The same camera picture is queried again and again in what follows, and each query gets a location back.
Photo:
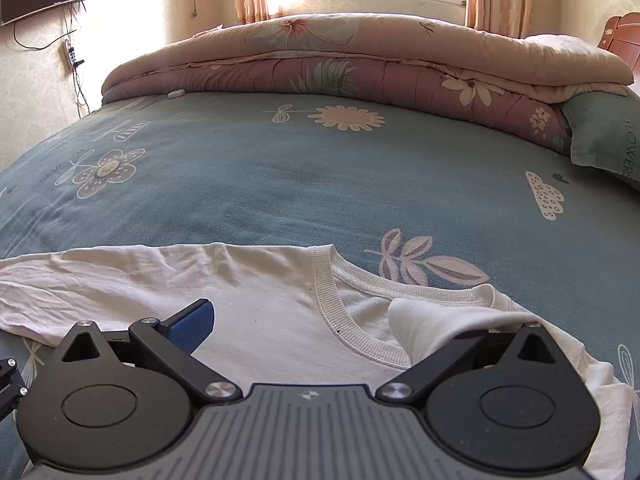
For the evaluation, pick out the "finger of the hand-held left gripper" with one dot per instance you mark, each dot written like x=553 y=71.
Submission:
x=11 y=375

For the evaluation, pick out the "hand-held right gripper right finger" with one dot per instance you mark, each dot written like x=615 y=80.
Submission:
x=450 y=357

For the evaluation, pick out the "folded pink floral quilt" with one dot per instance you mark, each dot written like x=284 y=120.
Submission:
x=350 y=60

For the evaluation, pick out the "white printed sweatshirt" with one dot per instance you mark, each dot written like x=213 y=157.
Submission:
x=280 y=310

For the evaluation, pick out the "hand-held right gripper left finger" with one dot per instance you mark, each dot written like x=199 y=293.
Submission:
x=192 y=327

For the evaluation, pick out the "blue floral bed sheet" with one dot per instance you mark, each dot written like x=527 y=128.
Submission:
x=300 y=185

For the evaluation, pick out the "green printed pillow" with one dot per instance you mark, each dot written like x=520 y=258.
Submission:
x=605 y=135

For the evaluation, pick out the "wooden headboard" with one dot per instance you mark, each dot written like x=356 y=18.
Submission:
x=622 y=35

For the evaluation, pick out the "wall power strip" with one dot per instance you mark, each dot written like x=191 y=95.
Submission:
x=69 y=54

